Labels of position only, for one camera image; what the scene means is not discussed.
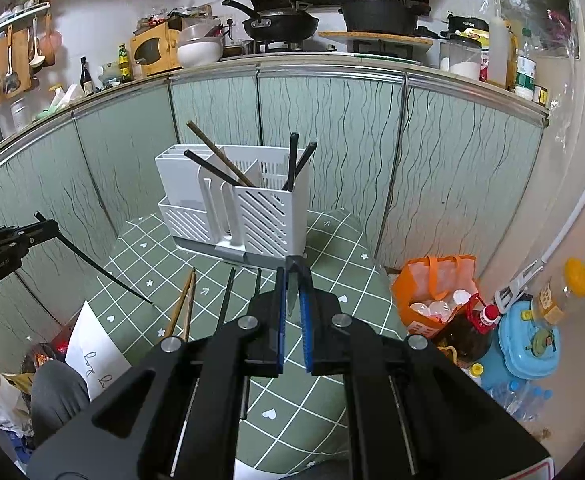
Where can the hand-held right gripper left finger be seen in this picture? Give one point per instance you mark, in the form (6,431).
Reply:
(281,340)

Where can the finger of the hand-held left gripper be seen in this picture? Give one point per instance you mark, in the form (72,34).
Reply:
(42,227)
(37,242)

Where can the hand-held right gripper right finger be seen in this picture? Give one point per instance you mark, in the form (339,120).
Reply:
(308,340)

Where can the wooden chopstick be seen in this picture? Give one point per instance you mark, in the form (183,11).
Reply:
(188,320)
(222,155)
(180,304)

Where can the white utensil holder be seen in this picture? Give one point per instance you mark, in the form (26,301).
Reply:
(267,225)

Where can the green checked mat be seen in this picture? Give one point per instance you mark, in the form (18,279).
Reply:
(137,260)

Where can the red snack bag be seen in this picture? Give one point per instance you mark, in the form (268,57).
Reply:
(40,350)

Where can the clear glass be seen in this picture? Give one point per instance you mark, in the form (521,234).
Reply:
(20,115)

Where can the orange bag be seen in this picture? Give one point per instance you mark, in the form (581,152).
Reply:
(412,285)

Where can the white paper sheet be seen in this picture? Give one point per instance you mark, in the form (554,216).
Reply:
(92,350)

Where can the white tissue packet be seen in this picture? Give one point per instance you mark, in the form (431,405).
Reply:
(62,100)

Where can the metal slotted spatula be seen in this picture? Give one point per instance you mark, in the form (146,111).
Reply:
(11,82)

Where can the dark sauce bottle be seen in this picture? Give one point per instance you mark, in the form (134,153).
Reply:
(87,85)

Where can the white plastic bag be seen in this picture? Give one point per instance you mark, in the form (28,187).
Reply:
(7,410)

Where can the person's leg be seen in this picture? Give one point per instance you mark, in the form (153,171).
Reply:
(57,400)

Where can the red capped dark bottle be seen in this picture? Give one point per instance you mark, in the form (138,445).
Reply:
(467,340)

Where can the metal ladle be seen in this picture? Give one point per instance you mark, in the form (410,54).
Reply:
(36,59)

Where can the small yellow capped bottle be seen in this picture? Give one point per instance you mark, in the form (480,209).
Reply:
(475,370)

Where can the green glass bottle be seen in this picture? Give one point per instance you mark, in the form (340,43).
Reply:
(125,67)

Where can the blue plastic container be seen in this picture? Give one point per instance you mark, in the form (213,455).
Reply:
(515,340)

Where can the white clip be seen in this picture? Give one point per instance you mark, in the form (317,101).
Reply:
(517,285)

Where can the yellow wooden box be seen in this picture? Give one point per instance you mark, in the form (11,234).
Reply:
(170,37)

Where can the white bowl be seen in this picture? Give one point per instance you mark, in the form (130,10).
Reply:
(197,55)

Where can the clear plastic bowl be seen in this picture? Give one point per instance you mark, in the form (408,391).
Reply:
(195,32)

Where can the yellow capped jar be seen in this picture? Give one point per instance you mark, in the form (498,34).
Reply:
(555,305)

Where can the white pipe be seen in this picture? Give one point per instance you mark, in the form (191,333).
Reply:
(575,220)

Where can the gas stove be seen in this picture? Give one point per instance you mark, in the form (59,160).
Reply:
(282,46)

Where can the black frying pan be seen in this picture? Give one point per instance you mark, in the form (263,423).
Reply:
(280,25)

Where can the black cast iron pot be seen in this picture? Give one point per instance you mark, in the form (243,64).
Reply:
(377,17)

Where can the small yellow jar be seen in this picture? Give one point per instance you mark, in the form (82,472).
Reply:
(540,95)

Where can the white squeeze bottle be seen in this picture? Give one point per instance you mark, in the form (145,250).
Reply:
(497,55)

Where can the green label plastic bottle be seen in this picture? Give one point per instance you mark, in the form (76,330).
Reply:
(526,75)

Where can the yellow snack packet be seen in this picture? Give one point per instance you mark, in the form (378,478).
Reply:
(478,37)

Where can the black lidded blender jar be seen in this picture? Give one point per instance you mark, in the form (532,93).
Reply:
(467,25)

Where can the plastic covered shelf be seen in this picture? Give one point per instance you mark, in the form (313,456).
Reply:
(537,10)

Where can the metal wall rack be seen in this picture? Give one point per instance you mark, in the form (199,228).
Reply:
(12,20)

